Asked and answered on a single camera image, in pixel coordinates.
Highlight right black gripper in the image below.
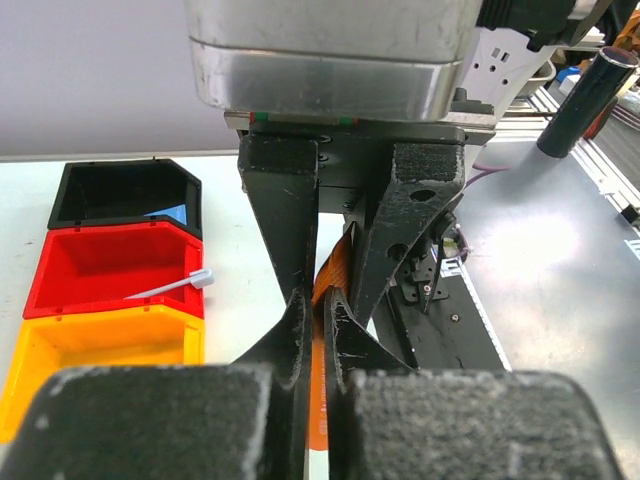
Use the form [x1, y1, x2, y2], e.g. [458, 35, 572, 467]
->
[224, 109, 497, 326]

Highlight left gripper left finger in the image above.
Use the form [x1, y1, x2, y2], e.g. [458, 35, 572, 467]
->
[1, 288, 312, 479]

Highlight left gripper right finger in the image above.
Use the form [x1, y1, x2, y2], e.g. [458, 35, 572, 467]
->
[324, 289, 623, 479]

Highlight blue toothpaste tube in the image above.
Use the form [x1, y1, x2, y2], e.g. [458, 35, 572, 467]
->
[144, 203, 188, 225]

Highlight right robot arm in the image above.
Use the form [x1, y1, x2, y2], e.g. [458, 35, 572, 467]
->
[185, 1, 612, 333]

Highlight grey toothbrush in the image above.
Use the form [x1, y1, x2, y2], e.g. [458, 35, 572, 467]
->
[126, 268, 214, 300]

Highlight yellow plastic bin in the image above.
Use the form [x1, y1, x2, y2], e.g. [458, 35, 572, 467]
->
[1, 305, 206, 443]

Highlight red plastic bin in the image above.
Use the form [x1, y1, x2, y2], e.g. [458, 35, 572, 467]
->
[23, 221, 204, 319]

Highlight black cylinder in background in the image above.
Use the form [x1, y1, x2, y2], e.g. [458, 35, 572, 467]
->
[536, 46, 639, 158]

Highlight black plastic bin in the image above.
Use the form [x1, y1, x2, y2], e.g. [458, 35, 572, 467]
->
[47, 158, 202, 239]

